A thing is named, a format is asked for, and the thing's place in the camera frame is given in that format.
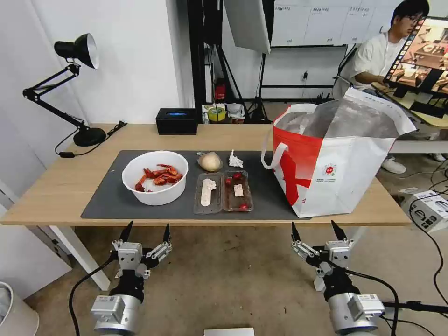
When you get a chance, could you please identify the white robot front shell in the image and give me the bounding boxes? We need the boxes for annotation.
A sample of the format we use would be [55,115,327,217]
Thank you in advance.
[204,327,255,336]

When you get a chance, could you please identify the yellow tape roll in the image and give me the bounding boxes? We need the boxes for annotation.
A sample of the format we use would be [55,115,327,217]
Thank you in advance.
[207,105,227,123]

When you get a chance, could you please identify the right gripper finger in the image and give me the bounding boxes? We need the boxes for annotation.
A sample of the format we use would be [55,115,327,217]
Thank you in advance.
[290,221,322,270]
[330,220,354,251]

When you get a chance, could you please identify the crumpled white tissue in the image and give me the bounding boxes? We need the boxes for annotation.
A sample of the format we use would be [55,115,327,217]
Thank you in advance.
[228,149,245,168]

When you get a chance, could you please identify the white waste bin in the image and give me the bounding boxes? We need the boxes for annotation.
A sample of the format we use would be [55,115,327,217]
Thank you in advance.
[0,281,40,336]

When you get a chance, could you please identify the computer monitor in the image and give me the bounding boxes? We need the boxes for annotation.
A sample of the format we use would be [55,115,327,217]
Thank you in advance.
[382,15,448,95]

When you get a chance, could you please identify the white paper wrapper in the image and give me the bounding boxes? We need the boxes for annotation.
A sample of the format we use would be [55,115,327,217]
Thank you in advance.
[200,177,218,208]

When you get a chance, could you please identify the white and red takeout bag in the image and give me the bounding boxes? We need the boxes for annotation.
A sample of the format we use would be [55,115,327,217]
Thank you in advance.
[261,87,418,219]

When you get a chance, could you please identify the white printed cardboard box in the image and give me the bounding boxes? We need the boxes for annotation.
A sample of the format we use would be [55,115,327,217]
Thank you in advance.
[407,190,448,234]

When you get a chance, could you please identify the light wooden desk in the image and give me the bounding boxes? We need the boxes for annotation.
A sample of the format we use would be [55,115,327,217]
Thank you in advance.
[371,80,448,127]

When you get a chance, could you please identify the red crayfish shells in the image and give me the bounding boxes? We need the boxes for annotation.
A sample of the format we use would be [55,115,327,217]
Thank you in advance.
[134,163,184,193]

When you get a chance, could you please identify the clear plastic clamshell container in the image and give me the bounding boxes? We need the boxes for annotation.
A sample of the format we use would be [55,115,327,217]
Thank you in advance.
[193,170,254,215]

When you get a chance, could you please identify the black desk lamp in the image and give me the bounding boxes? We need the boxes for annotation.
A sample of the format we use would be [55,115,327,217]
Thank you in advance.
[22,33,107,147]

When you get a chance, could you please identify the black metal rack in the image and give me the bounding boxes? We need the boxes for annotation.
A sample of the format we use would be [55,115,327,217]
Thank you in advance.
[186,0,225,124]

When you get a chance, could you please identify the white plastic bowl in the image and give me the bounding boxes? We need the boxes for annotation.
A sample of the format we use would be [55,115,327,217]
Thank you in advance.
[121,151,189,206]

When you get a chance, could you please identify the black tripod rod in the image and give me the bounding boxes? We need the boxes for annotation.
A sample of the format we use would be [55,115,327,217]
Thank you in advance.
[380,300,448,315]

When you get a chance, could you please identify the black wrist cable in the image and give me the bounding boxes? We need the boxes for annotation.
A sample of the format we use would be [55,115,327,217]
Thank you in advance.
[68,252,121,336]
[344,267,400,328]

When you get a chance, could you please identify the dark grey table mat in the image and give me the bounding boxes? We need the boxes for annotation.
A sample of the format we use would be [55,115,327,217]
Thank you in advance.
[81,150,313,221]

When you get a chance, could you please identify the white table leg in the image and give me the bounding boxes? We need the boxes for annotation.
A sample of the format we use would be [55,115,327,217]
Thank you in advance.
[48,225,110,292]
[344,225,369,246]

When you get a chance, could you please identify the black tissue box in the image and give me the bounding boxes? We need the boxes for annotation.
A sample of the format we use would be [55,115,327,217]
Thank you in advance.
[155,107,198,136]

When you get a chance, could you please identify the white softbox panel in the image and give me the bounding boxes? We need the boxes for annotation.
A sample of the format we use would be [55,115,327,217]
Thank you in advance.
[223,0,272,55]

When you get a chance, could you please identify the black floor cable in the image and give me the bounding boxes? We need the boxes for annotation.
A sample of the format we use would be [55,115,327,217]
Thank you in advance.
[409,206,448,299]

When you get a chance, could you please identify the person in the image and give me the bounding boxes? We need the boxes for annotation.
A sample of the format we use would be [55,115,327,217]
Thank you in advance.
[350,0,432,175]

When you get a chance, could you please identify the black lamp power cord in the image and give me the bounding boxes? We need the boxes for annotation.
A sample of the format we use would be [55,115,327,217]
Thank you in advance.
[54,120,127,159]

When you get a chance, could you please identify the black light stand tripod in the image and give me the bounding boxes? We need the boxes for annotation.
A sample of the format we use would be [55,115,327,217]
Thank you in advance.
[244,52,274,124]

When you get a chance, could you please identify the white wall board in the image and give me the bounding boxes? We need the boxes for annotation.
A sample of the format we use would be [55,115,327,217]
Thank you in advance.
[271,0,400,48]

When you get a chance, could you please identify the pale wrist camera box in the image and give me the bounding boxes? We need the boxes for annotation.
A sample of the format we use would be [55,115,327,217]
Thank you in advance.
[117,242,143,271]
[324,239,352,271]

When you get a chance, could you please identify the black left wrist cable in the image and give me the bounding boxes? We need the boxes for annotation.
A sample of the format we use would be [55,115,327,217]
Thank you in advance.
[68,252,121,336]

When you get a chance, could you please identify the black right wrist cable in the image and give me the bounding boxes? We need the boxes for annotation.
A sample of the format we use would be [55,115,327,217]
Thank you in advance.
[344,267,400,328]

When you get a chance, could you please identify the beige wrapped bun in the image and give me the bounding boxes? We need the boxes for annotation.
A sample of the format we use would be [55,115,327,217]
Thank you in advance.
[196,151,223,173]

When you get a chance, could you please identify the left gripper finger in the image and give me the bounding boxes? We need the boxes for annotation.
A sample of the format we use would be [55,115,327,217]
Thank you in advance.
[143,224,173,270]
[112,221,134,253]

